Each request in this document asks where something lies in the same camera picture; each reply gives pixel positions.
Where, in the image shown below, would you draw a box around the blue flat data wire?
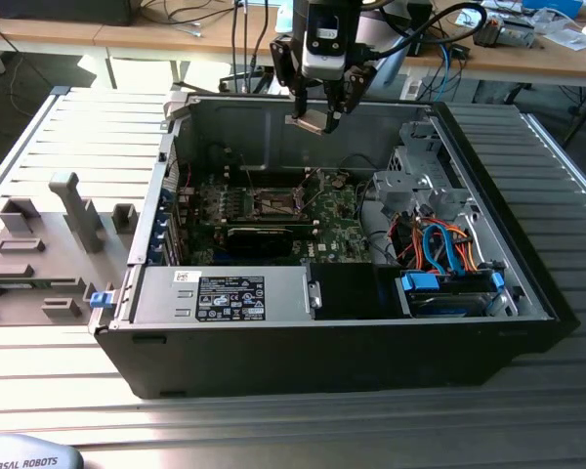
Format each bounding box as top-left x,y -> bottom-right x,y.
419,218 -> 466,278

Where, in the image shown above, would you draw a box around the black computer tower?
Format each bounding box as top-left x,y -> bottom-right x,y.
0,0 -> 134,27

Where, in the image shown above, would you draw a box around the dark CPU cooler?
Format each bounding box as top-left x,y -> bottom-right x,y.
472,13 -> 505,49

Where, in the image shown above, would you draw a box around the RAM slot with white clip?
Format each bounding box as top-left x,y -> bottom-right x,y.
226,220 -> 319,230
223,165 -> 318,175
223,175 -> 318,184

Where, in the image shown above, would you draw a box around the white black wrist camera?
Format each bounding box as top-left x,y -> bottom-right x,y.
301,2 -> 356,80

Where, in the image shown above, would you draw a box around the clear plastic bag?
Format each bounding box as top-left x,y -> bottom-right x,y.
541,26 -> 586,51

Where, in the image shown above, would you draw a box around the hard disk in blue carrier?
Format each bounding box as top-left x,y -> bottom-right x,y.
394,270 -> 508,319

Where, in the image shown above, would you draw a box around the black PC case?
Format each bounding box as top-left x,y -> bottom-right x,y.
91,91 -> 582,401

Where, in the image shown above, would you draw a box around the white leaflet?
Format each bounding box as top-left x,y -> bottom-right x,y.
456,4 -> 484,28

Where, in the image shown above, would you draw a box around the grey parts rack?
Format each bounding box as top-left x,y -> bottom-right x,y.
0,170 -> 139,327

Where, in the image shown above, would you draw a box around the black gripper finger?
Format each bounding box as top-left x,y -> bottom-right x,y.
323,64 -> 379,137
270,37 -> 309,123

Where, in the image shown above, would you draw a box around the thick black camera cable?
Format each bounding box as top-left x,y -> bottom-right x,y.
356,2 -> 484,63

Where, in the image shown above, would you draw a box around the CPU socket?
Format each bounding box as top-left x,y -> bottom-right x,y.
245,187 -> 308,220

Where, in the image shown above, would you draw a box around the grey power supply unit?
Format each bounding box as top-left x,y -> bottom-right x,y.
131,266 -> 314,325

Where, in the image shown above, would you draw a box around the silver topped CPU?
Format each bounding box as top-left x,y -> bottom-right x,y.
291,109 -> 330,135

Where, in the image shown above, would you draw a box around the thin black cable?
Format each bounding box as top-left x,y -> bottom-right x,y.
341,152 -> 378,206

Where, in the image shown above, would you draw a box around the black plastic shroud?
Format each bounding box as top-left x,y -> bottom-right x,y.
310,262 -> 402,321

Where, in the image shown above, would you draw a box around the silver metal drive cage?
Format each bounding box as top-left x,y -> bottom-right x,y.
372,120 -> 476,227

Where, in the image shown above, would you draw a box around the blue hanging cable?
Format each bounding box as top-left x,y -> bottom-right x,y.
437,36 -> 458,102

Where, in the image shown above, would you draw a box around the wooden desk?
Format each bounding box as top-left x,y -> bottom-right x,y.
400,0 -> 586,90
0,3 -> 280,55

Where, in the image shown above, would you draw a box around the grey drive unit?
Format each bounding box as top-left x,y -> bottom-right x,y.
497,19 -> 538,49

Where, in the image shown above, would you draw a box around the blue box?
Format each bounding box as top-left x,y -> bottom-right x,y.
522,0 -> 585,20

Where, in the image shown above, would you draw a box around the black graphics card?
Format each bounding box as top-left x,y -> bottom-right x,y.
194,222 -> 297,259

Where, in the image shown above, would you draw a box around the orange red power wires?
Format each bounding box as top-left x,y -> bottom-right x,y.
389,217 -> 480,275

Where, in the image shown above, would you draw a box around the green motherboard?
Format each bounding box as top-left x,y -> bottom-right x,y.
175,165 -> 376,269

